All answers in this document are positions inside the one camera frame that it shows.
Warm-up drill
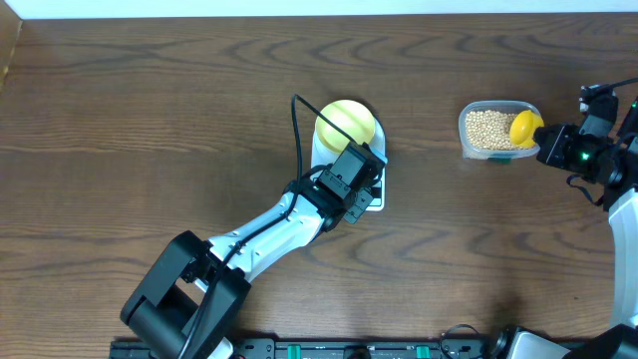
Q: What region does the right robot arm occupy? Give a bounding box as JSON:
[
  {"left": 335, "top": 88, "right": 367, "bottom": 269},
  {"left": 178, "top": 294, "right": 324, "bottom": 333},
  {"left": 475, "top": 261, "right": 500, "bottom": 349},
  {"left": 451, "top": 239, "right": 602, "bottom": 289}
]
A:
[{"left": 487, "top": 103, "right": 637, "bottom": 358}]

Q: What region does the pale yellow plastic bowl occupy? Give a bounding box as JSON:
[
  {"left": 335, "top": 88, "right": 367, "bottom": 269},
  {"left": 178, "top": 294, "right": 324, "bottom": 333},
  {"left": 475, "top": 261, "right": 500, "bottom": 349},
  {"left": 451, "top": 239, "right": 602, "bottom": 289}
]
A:
[{"left": 315, "top": 100, "right": 376, "bottom": 154}]

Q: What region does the yellow measuring scoop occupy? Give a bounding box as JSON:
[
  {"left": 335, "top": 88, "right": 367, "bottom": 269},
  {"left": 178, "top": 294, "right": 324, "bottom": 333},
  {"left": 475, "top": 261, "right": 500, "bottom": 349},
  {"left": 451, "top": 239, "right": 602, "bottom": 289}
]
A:
[{"left": 509, "top": 110, "right": 544, "bottom": 149}]

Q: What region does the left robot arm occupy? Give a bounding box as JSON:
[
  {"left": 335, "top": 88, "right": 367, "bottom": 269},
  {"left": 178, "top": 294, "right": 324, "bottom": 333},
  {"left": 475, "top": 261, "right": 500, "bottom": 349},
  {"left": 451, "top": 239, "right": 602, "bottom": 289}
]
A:
[{"left": 120, "top": 165, "right": 385, "bottom": 358}]

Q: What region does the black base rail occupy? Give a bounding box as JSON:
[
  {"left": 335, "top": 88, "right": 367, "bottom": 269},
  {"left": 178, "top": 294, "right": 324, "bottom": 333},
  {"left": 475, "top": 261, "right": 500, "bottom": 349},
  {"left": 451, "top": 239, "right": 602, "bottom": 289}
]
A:
[{"left": 109, "top": 338, "right": 589, "bottom": 359}]

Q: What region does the clear plastic container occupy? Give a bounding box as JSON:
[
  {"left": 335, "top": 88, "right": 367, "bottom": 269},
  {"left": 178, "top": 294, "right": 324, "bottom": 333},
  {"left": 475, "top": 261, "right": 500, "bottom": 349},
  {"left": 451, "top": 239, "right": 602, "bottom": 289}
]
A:
[{"left": 459, "top": 100, "right": 544, "bottom": 161}]

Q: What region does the soybeans pile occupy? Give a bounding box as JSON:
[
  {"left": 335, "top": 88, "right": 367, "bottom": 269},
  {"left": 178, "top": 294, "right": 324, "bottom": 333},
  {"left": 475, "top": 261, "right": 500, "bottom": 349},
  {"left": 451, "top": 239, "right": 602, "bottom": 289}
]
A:
[{"left": 466, "top": 110, "right": 523, "bottom": 152}]

